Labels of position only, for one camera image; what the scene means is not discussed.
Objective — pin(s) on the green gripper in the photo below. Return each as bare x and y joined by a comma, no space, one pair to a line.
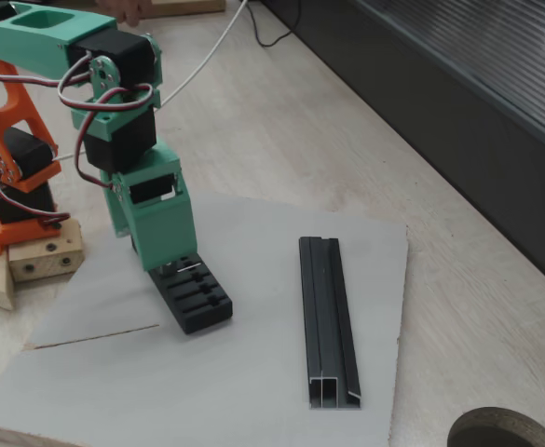
165,223

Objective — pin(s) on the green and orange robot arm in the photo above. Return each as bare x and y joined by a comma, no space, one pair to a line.
30,42

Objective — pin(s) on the black slotted holder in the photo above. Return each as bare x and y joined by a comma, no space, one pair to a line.
207,321

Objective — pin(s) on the person's hand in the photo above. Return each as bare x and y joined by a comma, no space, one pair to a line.
120,11

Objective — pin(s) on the light wooden base block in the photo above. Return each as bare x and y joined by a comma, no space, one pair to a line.
44,261

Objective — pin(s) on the grey plywood board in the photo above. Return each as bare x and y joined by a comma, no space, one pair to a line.
160,396

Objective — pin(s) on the black aluminium profile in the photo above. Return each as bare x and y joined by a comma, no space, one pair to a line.
323,326

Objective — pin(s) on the flat wooden board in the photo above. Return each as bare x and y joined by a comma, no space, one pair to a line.
183,8

